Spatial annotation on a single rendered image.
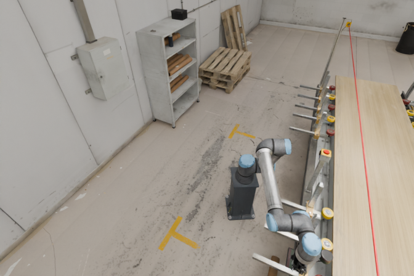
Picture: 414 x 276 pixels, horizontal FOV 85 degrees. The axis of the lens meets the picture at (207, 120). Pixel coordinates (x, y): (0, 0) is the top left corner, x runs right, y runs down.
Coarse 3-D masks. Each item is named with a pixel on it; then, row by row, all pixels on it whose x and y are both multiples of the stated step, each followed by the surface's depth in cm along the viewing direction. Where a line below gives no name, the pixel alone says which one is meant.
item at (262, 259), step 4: (256, 256) 152; (260, 256) 152; (256, 260) 153; (260, 260) 151; (264, 260) 151; (268, 260) 151; (268, 264) 149; (272, 264) 149; (276, 264) 149; (280, 264) 149; (276, 268) 148; (280, 268) 147; (284, 268) 147; (288, 268) 147; (284, 272) 147; (288, 272) 145; (292, 272) 145; (296, 272) 145
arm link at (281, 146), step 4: (272, 140) 163; (276, 140) 163; (280, 140) 163; (284, 140) 163; (288, 140) 163; (272, 144) 161; (276, 144) 161; (280, 144) 161; (284, 144) 161; (288, 144) 161; (272, 148) 161; (276, 148) 161; (280, 148) 161; (284, 148) 161; (288, 148) 161; (272, 152) 163; (276, 152) 163; (280, 152) 162; (284, 152) 162; (288, 152) 162; (272, 156) 177; (276, 156) 173; (280, 156) 173; (272, 160) 184; (276, 160) 182; (260, 168) 213; (256, 172) 219; (260, 172) 219
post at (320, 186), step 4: (320, 184) 162; (316, 188) 168; (320, 188) 163; (316, 192) 168; (320, 192) 166; (312, 196) 173; (316, 196) 170; (312, 200) 174; (316, 200) 172; (308, 204) 181; (312, 204) 177
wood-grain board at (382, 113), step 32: (352, 96) 294; (384, 96) 294; (352, 128) 246; (384, 128) 245; (352, 160) 211; (384, 160) 211; (352, 192) 185; (384, 192) 185; (352, 224) 165; (384, 224) 164; (352, 256) 148; (384, 256) 148
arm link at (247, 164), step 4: (244, 156) 220; (248, 156) 220; (252, 156) 219; (240, 160) 217; (244, 160) 217; (248, 160) 216; (252, 160) 216; (256, 160) 218; (240, 164) 217; (244, 164) 213; (248, 164) 212; (252, 164) 213; (256, 164) 216; (240, 168) 219; (244, 168) 216; (248, 168) 215; (252, 168) 216; (256, 168) 215; (240, 172) 223; (244, 172) 219; (248, 172) 219; (252, 172) 219
